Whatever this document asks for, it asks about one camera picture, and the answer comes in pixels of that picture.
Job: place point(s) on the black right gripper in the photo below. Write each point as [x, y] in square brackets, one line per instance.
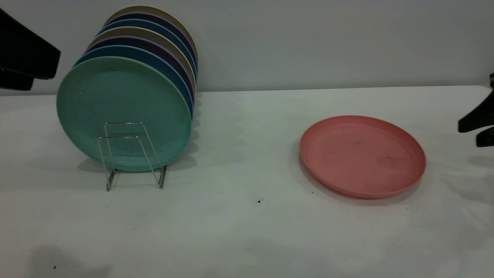
[492, 81]

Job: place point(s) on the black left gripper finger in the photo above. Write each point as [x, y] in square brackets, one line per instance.
[27, 50]
[15, 82]

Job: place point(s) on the pink round plate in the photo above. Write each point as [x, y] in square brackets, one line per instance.
[362, 158]

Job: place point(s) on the green round plate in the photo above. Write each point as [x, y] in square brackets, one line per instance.
[123, 96]

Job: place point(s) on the dark purple round plate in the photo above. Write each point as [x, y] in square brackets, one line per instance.
[154, 48]
[170, 24]

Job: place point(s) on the blue round plate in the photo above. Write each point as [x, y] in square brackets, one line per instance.
[154, 61]
[162, 29]

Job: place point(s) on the beige round plate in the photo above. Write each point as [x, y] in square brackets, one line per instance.
[154, 35]
[166, 13]

